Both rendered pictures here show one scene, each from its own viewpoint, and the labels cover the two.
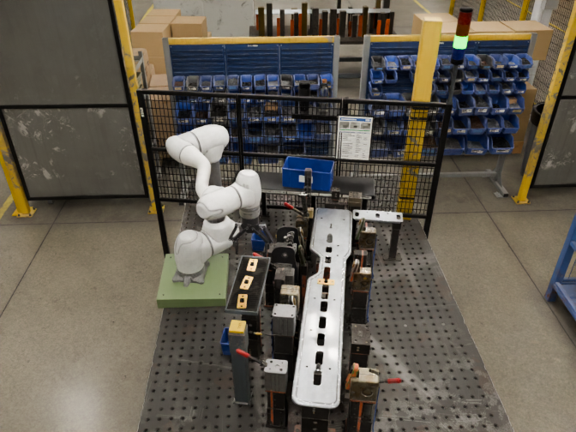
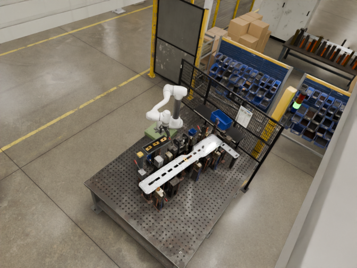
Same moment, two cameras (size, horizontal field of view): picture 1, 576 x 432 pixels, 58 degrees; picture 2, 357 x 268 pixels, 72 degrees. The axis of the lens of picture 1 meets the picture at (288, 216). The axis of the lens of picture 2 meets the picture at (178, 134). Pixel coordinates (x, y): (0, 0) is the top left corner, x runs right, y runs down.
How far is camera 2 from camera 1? 146 cm
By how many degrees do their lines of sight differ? 28
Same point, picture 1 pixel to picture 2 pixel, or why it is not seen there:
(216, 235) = (171, 122)
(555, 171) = not seen: outside the picture
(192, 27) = (258, 28)
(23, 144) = (159, 52)
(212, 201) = (149, 114)
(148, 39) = (236, 26)
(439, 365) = (201, 210)
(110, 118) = (187, 58)
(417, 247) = (244, 170)
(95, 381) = (127, 142)
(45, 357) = (121, 126)
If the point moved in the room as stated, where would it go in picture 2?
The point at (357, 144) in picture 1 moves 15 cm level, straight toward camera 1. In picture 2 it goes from (244, 119) to (237, 124)
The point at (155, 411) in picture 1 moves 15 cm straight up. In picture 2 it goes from (117, 161) to (116, 155)
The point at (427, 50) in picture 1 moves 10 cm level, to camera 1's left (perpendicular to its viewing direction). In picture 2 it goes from (283, 100) to (275, 96)
